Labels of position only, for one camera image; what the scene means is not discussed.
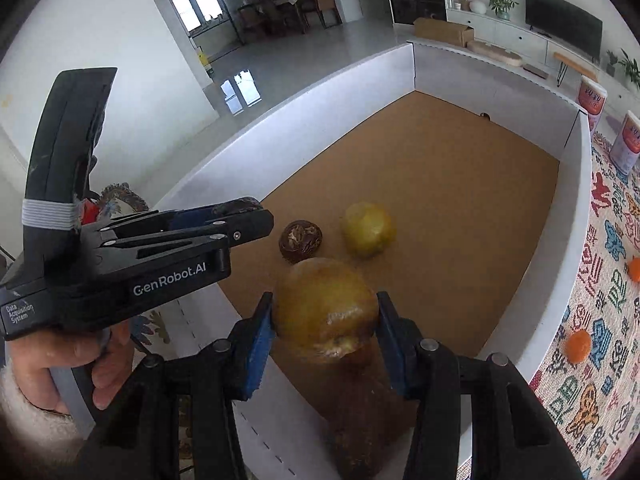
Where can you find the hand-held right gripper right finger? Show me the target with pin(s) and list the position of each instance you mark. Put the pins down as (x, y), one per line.
(392, 347)

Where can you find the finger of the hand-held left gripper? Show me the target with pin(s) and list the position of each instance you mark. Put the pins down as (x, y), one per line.
(200, 237)
(192, 216)

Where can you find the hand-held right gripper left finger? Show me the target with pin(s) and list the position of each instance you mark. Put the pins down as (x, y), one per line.
(260, 347)

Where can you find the brownish yellow pear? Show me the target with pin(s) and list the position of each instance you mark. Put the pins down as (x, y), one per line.
(320, 305)

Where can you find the brown sweet potato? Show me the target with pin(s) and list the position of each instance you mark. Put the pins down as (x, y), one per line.
(355, 425)

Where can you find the dark brown round fruit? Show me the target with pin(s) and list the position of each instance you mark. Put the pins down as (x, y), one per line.
(300, 241)

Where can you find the yellow green pear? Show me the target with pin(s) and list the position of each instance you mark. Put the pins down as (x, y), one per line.
(367, 230)

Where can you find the white walled cardboard box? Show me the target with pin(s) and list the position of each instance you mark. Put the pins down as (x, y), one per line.
(325, 125)

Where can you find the person's left forearm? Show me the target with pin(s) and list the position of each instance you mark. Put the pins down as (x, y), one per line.
(30, 435)

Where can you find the person's left hand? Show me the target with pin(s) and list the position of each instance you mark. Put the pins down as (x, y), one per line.
(35, 365)

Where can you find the floral patterned cloth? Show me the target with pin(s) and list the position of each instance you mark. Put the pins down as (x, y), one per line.
(122, 199)

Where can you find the small orange tangerine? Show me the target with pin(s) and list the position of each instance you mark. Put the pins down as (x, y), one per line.
(634, 268)
(578, 346)

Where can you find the printed woven tablecloth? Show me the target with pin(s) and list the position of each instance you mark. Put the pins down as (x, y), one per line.
(600, 360)

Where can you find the glass balcony door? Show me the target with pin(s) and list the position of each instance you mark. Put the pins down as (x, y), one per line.
(197, 7)

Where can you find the dining table with chairs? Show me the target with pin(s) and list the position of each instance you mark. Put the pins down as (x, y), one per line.
(295, 7)

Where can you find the brown cardboard carton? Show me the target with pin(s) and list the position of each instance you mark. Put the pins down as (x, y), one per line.
(442, 31)

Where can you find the purple red tin can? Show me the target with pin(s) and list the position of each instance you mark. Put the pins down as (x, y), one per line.
(626, 142)
(594, 102)

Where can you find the flat round beige cushion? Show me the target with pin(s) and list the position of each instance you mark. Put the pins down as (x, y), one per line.
(495, 53)

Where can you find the white television cabinet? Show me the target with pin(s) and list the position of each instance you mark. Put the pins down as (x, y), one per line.
(520, 40)

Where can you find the small wooden bench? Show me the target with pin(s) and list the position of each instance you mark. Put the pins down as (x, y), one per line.
(575, 62)

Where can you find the white round vase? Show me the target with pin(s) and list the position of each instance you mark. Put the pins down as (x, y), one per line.
(478, 6)

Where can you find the green potted plant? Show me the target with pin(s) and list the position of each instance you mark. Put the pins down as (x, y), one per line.
(501, 4)

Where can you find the leafy potted plant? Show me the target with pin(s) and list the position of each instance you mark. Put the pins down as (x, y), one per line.
(625, 66)

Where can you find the black television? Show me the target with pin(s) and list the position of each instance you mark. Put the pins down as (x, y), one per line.
(562, 20)

